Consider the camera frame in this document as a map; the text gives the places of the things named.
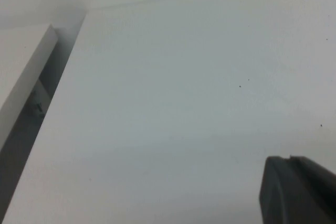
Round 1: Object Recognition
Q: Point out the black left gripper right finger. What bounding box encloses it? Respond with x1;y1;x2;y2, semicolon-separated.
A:
289;156;336;210

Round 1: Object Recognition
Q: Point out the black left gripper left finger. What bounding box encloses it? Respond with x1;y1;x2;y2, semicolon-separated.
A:
259;155;336;224

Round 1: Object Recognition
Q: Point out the white side table panel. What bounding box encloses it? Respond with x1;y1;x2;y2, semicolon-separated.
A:
0;23;58;151

